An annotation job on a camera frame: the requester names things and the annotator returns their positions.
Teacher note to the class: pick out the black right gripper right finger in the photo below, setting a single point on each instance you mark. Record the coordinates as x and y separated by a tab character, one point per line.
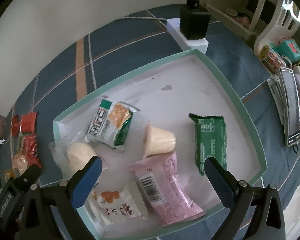
267	221

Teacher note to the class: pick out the white plastic shelf rack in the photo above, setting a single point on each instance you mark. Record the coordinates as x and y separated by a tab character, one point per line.
258	22

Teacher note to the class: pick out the white bun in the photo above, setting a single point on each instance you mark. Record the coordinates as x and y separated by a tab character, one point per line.
73	157

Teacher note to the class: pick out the red flower snack bag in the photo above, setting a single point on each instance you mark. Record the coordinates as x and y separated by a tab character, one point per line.
29	150

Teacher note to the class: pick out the pudding jelly cup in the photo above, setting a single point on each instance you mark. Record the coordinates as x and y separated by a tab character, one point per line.
157	141

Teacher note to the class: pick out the orange cake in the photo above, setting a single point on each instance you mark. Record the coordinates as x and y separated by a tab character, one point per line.
9	174

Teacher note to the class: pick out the green cow rice cracker pack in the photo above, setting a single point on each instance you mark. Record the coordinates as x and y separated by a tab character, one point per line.
20	141

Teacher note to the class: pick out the pink barcode snack bag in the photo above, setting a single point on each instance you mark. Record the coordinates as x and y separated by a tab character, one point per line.
159	180

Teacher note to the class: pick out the white green cracker pack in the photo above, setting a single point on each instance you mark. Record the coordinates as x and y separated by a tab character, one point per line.
111	123

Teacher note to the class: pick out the small dark red snack packet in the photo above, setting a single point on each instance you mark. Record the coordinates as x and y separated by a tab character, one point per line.
15	125

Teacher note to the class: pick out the smartphone on stand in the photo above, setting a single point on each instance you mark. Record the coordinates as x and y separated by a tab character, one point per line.
283	88

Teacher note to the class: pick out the patterned tape roll stack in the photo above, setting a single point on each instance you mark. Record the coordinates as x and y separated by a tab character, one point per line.
271	59

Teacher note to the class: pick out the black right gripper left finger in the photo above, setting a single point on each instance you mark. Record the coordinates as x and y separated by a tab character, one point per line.
38	220

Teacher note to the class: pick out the pink orange bread package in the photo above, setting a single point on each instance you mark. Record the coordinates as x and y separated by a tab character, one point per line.
20	163

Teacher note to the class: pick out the dark green biscuit pack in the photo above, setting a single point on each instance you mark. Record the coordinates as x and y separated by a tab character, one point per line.
210	140

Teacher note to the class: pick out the black power adapter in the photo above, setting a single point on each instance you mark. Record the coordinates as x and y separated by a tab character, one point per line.
195	15

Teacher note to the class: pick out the white power strip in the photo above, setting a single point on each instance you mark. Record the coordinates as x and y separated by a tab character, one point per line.
185	36

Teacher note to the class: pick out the teal toy box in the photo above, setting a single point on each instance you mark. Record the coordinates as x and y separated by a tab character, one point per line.
288	48

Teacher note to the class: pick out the mint green white tray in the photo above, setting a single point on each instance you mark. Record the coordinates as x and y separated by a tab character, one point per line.
165	92

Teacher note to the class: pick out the white orange Chinese snack bag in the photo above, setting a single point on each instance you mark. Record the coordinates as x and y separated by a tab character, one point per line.
110	207

